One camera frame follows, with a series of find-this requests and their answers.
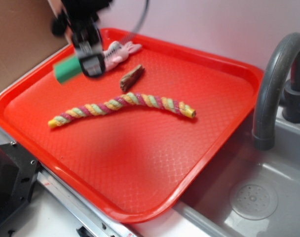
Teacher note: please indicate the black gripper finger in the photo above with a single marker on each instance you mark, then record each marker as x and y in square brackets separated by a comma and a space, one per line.
[93, 66]

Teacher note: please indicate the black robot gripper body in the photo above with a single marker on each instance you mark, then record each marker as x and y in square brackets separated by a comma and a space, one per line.
[80, 16]

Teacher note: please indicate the green rectangular block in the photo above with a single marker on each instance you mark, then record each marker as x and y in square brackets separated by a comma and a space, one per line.
[67, 69]

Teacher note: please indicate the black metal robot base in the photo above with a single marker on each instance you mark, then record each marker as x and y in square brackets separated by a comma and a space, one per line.
[18, 169]

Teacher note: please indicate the pink plush bunny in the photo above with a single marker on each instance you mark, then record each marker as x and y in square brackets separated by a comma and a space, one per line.
[118, 53]

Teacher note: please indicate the brown wooden stick piece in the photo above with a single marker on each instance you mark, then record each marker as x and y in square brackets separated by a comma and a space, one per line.
[129, 79]

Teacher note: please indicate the brown cardboard panel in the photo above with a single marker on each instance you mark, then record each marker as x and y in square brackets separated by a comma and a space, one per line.
[25, 37]

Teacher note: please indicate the red plastic tray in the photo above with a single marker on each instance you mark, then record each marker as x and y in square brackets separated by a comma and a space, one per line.
[134, 163]

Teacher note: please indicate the grey curved faucet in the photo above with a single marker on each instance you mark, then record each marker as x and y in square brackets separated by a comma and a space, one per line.
[278, 70]

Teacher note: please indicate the grey sink basin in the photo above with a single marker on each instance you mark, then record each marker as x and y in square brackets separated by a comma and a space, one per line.
[205, 203]

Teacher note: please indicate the round sink drain strainer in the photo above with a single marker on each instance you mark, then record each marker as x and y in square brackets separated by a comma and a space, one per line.
[253, 201]

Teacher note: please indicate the multicolour twisted rope toy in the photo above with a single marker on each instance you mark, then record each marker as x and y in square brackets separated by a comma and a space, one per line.
[120, 102]

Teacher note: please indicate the dark faucet handle base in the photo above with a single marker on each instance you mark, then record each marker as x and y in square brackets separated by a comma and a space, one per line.
[291, 97]

